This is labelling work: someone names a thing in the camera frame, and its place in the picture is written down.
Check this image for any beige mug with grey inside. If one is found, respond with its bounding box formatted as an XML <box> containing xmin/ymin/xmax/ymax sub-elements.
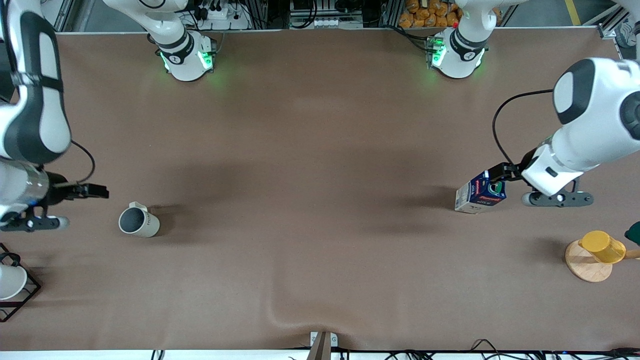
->
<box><xmin>118</xmin><ymin>201</ymin><xmax>161</xmax><ymax>239</ymax></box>

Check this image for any white power strip with plugs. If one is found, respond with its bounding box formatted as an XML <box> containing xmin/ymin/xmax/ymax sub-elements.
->
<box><xmin>196</xmin><ymin>2</ymin><xmax>252</xmax><ymax>31</ymax></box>

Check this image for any black wire rack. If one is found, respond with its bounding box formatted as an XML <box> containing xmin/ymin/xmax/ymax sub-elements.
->
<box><xmin>0</xmin><ymin>243</ymin><xmax>42</xmax><ymax>323</ymax></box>

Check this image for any aluminium frame profile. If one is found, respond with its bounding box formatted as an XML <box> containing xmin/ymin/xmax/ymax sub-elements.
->
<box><xmin>597</xmin><ymin>4</ymin><xmax>632</xmax><ymax>40</ymax></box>

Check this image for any black cables bundle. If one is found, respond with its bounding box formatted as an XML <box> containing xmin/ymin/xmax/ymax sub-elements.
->
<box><xmin>385</xmin><ymin>339</ymin><xmax>640</xmax><ymax>360</ymax></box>

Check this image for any round wooden cup stand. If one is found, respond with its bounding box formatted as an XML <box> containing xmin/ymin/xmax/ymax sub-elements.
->
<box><xmin>565</xmin><ymin>239</ymin><xmax>640</xmax><ymax>284</ymax></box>

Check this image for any pile of orange snacks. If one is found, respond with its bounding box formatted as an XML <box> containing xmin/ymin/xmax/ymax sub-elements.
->
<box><xmin>398</xmin><ymin>0</ymin><xmax>502</xmax><ymax>29</ymax></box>

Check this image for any grey white shoe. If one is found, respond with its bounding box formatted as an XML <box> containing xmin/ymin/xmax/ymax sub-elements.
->
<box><xmin>614</xmin><ymin>20</ymin><xmax>640</xmax><ymax>49</ymax></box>

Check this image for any blue white milk carton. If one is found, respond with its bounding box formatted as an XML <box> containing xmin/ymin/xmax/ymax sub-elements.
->
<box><xmin>454</xmin><ymin>170</ymin><xmax>508</xmax><ymax>215</ymax></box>

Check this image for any yellow cup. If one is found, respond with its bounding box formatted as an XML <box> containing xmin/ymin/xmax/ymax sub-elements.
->
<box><xmin>578</xmin><ymin>230</ymin><xmax>627</xmax><ymax>265</ymax></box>

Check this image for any white cup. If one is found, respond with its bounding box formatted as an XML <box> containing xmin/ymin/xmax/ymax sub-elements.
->
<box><xmin>0</xmin><ymin>263</ymin><xmax>29</xmax><ymax>301</ymax></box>

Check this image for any metal table edge bracket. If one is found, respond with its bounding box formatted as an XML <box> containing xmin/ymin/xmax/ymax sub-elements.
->
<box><xmin>309</xmin><ymin>331</ymin><xmax>339</xmax><ymax>360</ymax></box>

